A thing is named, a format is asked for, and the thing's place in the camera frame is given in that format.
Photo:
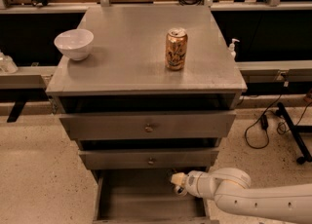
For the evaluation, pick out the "grey wooden drawer cabinet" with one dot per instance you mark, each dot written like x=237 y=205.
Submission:
x=126 y=71

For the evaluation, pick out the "white pump bottle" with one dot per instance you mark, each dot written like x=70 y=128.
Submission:
x=232 y=47

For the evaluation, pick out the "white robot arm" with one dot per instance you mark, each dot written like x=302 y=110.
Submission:
x=230 y=189

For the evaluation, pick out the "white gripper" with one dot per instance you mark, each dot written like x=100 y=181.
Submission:
x=190 y=182

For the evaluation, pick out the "grey top drawer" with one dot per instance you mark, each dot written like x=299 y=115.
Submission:
x=148 y=125

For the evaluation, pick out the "grey middle drawer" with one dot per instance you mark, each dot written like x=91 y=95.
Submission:
x=149 y=158

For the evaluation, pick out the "gold soda can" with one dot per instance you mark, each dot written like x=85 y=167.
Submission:
x=176 y=48

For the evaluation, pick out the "grey open bottom drawer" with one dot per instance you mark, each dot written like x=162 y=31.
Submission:
x=145 y=196

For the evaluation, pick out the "white ceramic bowl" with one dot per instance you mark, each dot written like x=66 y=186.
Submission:
x=75 y=44

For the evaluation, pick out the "black stand leg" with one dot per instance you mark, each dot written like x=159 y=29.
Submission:
x=296 y=131

